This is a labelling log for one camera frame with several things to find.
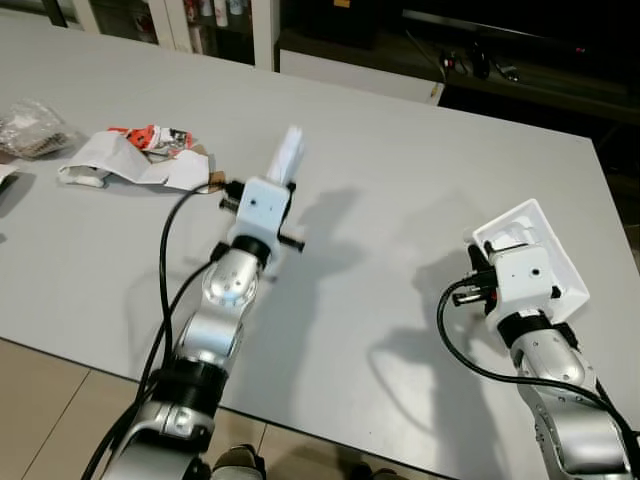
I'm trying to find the white folding table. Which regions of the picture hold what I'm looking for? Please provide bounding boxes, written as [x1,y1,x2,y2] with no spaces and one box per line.
[0,12,640,480]

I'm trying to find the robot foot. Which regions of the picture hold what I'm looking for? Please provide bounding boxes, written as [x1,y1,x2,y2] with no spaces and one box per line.
[210,445,268,480]
[343,463,403,480]

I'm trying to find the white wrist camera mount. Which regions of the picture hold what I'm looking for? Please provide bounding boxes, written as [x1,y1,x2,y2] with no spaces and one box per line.
[237,177,294,251]
[484,244,567,319]

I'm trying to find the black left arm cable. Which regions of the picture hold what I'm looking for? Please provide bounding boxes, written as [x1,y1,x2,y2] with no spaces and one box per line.
[80,182,246,480]

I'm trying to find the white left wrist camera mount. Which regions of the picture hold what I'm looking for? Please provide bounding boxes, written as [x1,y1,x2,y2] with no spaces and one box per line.
[237,177,294,251]

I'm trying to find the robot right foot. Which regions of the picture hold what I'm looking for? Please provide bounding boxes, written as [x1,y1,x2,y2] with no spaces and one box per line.
[343,463,403,480]

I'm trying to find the white plastic tray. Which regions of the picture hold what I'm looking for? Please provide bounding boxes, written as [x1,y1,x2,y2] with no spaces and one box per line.
[471,198,592,327]

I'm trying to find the white paper sheet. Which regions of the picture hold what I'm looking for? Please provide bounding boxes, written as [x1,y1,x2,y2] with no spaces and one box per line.
[57,130,216,193]

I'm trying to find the clear plastic bag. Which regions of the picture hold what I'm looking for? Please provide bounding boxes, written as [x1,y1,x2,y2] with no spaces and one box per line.
[0,97,78,161]

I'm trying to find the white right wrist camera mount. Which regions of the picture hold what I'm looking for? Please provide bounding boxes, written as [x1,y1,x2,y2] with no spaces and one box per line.
[484,244,567,319]

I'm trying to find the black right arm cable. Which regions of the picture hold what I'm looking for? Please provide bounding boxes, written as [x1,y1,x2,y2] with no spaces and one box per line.
[437,280,640,451]

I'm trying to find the white paper piece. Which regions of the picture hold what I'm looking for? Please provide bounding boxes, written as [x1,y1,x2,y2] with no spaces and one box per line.
[267,124,307,187]

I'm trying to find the white shelf cabinet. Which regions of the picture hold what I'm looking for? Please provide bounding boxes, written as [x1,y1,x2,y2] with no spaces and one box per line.
[70,0,283,73]

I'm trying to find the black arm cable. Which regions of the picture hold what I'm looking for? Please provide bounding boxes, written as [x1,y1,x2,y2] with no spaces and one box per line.
[437,280,640,451]
[80,182,246,480]

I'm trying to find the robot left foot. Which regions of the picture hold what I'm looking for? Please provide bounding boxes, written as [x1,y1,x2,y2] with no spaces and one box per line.
[210,445,268,480]

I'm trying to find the red white wrapper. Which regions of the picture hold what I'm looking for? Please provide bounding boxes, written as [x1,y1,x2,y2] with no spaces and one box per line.
[107,124,198,157]

